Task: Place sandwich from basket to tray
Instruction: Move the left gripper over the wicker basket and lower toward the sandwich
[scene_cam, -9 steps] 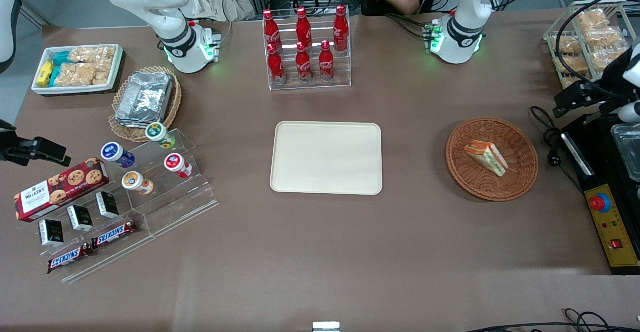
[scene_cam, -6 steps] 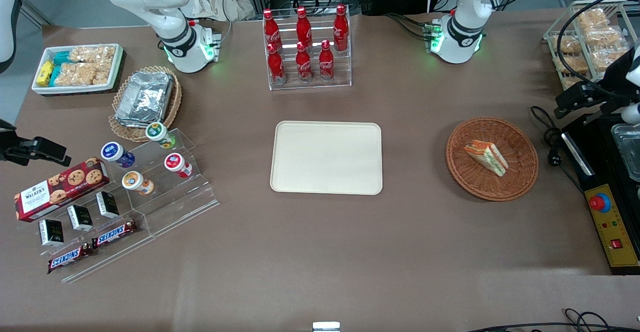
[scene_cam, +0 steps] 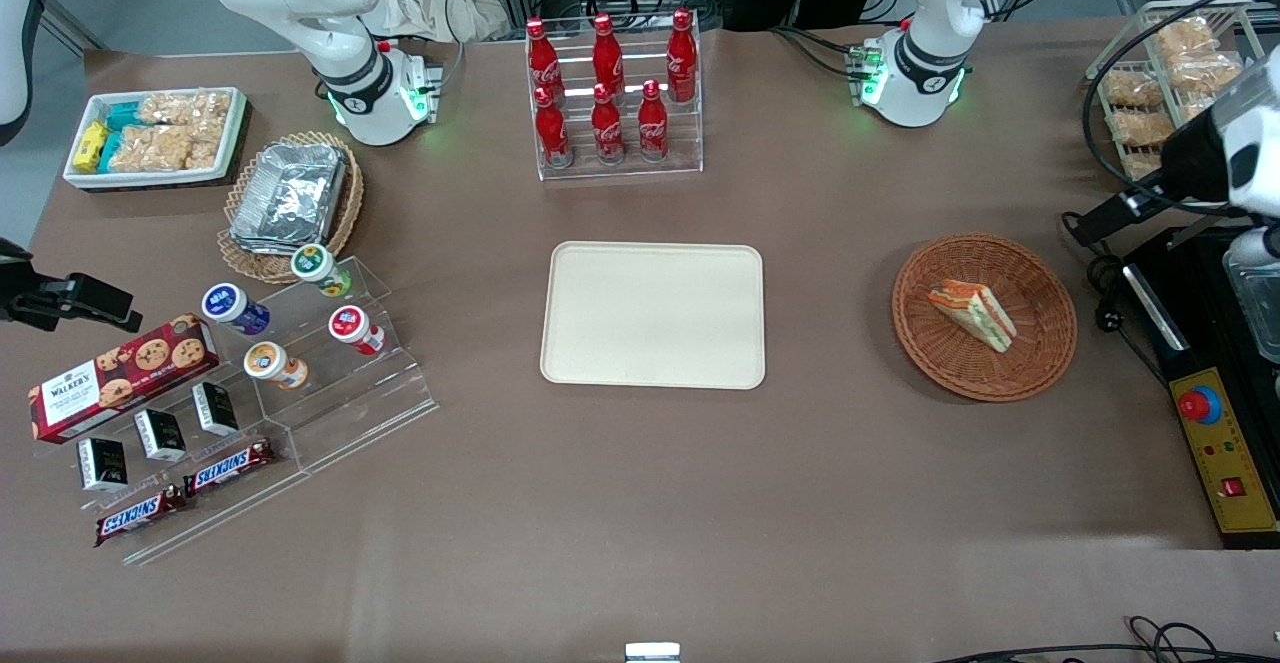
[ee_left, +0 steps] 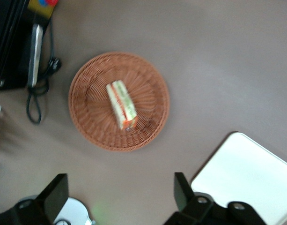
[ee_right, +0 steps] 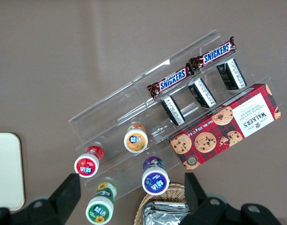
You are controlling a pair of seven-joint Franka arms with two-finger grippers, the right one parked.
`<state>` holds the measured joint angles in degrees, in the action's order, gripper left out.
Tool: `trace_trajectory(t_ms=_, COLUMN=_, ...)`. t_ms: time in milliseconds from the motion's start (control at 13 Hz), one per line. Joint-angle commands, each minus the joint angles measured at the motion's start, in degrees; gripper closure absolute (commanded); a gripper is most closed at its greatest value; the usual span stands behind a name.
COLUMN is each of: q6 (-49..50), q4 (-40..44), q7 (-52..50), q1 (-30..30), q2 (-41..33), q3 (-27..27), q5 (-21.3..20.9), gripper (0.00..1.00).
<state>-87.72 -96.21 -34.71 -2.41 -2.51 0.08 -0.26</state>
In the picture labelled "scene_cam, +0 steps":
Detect white wire rack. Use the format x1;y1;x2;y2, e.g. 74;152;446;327
1086;0;1280;210

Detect stack of foil trays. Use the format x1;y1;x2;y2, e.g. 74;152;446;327
230;142;348;252

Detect cream plastic serving tray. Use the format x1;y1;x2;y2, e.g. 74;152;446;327
540;241;767;390

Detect green cap yogurt bottle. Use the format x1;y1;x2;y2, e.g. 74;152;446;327
291;243;353;299

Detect light scalloped wicker basket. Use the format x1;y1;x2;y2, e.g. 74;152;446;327
217;131;365;286

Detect yellow snack packet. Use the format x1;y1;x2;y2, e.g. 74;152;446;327
75;121;109;172

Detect red Walkers cookie box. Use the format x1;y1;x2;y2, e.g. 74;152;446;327
28;314;221;444

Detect triangular sandwich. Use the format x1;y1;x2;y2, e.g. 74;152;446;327
927;281;1018;354

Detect clear acrylic bottle rack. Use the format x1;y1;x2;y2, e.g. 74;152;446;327
527;11;704;182

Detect black machine with yellow panel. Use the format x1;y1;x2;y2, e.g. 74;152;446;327
1120;226;1280;551

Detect blue cap yogurt bottle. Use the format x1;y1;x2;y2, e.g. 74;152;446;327
201;283;272;336

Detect red cap yogurt bottle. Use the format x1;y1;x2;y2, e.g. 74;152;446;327
328;305;386;357

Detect orange cap yogurt bottle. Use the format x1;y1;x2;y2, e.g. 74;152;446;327
243;341;309;390

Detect clear acrylic stepped display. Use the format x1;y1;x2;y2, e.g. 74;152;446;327
35;255;439;566

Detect white rectangular snack bin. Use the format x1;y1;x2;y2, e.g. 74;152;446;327
62;87;251;193

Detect small black white box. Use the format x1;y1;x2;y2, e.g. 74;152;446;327
134;408;187;463
78;437;129;492
192;381;240;437

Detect black floor cables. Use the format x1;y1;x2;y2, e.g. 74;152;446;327
930;615;1280;663

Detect black arm base cables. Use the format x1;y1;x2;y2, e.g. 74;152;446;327
770;23;869;80

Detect red emergency stop button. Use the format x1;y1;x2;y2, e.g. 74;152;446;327
1178;384;1223;426

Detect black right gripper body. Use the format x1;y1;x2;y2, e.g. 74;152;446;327
0;238;41;325

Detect red cola bottle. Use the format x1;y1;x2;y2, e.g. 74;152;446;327
591;83;626;165
638;80;669;162
667;8;698;104
534;86;573;169
526;17;563;104
592;13;626;94

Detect round brown wicker basket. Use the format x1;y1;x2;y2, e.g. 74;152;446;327
891;233;1078;403

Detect Snickers chocolate bar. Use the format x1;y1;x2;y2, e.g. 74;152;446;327
95;484;188;547
183;439;275;497

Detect clear bag of rice crackers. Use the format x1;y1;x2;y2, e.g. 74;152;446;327
110;125;223;173
140;91;233;142

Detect grey metal lever bar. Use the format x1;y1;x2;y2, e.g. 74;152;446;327
1166;211;1246;250

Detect clear plastic container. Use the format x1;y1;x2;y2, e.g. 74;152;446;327
1222;243;1280;364

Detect black power cable with plug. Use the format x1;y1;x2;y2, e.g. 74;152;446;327
1060;211;1171;386

